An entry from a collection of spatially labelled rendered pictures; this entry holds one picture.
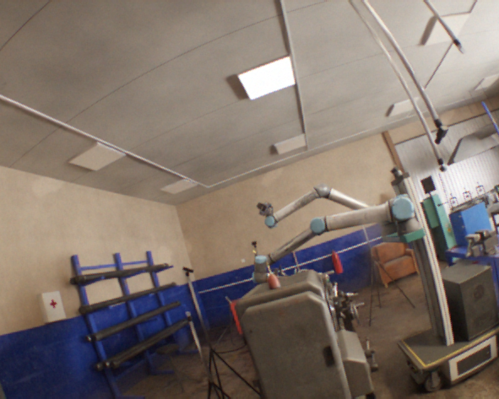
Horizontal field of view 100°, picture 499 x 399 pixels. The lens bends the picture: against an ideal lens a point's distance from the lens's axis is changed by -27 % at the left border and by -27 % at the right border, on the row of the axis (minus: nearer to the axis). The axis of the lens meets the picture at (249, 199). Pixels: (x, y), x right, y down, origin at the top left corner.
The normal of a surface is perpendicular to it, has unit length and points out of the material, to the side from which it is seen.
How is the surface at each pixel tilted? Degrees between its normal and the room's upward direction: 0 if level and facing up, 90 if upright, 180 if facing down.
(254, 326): 90
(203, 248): 90
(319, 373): 90
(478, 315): 90
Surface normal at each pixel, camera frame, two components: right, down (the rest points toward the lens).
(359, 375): -0.24, -0.12
